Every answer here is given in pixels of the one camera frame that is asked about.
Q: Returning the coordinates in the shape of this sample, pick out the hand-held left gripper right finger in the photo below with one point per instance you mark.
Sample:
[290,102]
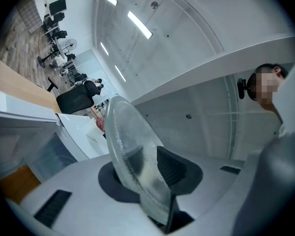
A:
[172,165]

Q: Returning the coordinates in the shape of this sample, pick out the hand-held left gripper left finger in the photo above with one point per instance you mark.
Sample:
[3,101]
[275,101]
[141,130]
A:
[108,181]

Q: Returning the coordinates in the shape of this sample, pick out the clear glass turntable plate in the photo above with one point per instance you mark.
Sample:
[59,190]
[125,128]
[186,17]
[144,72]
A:
[127,129]

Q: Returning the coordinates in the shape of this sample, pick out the red packet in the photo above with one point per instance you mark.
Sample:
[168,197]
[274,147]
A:
[100,125]

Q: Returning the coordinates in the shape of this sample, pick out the black office chair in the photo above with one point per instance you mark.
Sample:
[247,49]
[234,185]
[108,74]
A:
[75,99]

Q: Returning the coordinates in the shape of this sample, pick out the person's head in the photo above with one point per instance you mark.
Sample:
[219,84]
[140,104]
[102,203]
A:
[265,87]

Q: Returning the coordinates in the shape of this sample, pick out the wooden desk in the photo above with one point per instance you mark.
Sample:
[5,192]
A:
[17,82]

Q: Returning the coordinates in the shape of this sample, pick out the person's white shirt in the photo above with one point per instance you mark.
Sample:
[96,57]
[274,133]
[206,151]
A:
[291,99]

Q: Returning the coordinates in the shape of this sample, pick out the black standing fan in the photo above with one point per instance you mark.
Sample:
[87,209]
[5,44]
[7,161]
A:
[70,44]

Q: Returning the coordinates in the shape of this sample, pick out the round ceiling smoke detector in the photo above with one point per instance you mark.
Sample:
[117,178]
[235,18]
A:
[154,5]

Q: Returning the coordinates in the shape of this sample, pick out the black computer monitor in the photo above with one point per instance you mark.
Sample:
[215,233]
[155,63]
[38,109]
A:
[57,6]

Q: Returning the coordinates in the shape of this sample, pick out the black head-worn camera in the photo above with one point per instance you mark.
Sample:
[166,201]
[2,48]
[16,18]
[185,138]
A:
[241,88]

